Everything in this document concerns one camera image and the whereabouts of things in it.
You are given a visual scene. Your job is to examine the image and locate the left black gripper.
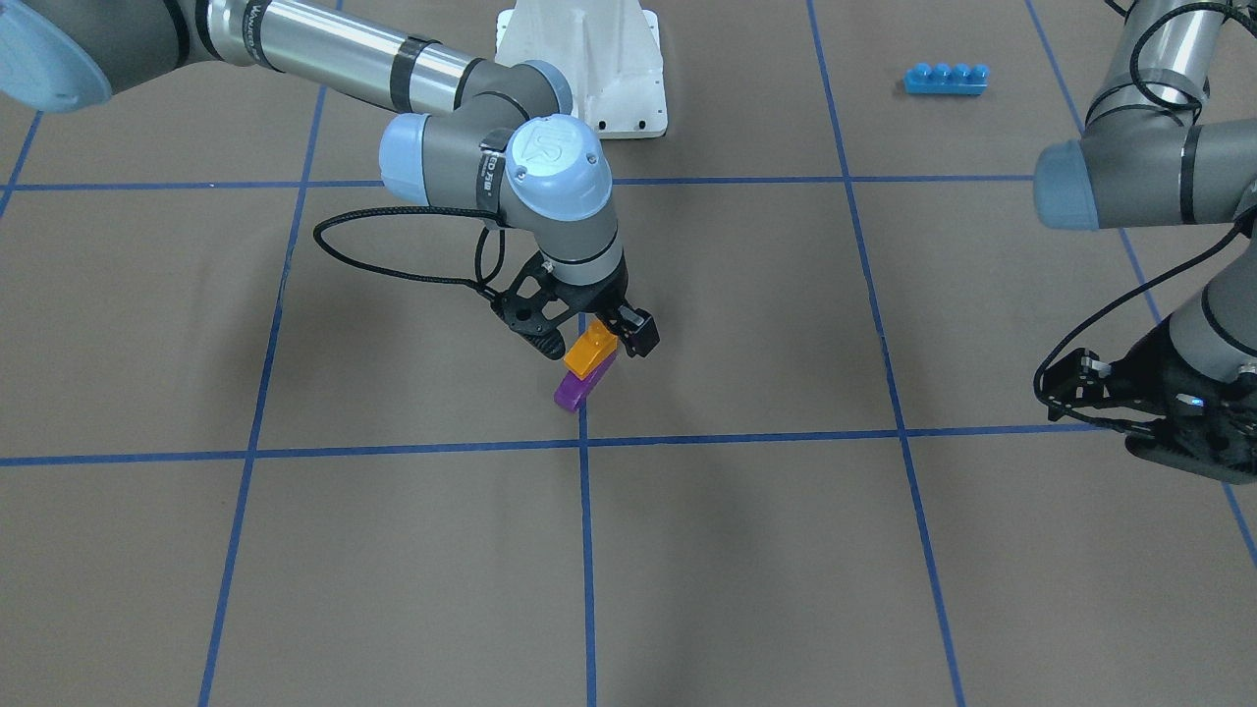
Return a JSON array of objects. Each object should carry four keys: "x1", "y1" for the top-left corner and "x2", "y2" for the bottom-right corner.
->
[{"x1": 1110, "y1": 325, "x2": 1256, "y2": 486}]

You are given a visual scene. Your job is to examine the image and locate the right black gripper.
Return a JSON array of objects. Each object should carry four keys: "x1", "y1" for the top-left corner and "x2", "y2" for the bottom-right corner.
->
[{"x1": 525, "y1": 267, "x2": 660, "y2": 359}]

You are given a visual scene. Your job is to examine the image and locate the orange trapezoid block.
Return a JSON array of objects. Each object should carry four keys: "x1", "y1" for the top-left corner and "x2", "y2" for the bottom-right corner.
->
[{"x1": 563, "y1": 318, "x2": 620, "y2": 380}]

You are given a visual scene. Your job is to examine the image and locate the purple trapezoid block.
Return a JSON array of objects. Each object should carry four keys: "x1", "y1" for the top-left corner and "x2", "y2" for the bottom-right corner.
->
[{"x1": 553, "y1": 354, "x2": 618, "y2": 413}]

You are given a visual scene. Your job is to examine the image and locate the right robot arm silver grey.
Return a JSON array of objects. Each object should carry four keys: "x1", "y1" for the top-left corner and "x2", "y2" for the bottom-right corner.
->
[{"x1": 3, "y1": 1, "x2": 660, "y2": 359}]

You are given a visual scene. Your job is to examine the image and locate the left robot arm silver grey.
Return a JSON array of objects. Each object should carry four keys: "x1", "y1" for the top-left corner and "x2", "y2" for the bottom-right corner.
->
[{"x1": 1033, "y1": 1, "x2": 1256, "y2": 484}]

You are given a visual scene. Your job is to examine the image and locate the long blue toy block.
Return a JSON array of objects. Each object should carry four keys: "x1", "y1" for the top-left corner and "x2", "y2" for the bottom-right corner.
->
[{"x1": 903, "y1": 62, "x2": 991, "y2": 96}]

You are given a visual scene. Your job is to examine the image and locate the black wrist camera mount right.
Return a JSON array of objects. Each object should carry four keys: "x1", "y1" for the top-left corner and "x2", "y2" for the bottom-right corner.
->
[{"x1": 491, "y1": 252, "x2": 569, "y2": 346}]

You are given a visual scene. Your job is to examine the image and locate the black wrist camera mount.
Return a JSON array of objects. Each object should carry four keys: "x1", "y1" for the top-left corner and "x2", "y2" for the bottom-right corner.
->
[
  {"x1": 491, "y1": 252, "x2": 569, "y2": 346},
  {"x1": 1032, "y1": 348, "x2": 1114, "y2": 428}
]

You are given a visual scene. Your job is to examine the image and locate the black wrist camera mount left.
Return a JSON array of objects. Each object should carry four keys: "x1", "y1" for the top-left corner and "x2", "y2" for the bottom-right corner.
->
[{"x1": 1032, "y1": 348, "x2": 1114, "y2": 428}]

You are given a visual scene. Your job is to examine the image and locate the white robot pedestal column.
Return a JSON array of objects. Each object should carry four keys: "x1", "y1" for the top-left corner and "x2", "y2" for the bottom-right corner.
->
[{"x1": 495, "y1": 1, "x2": 670, "y2": 138}]

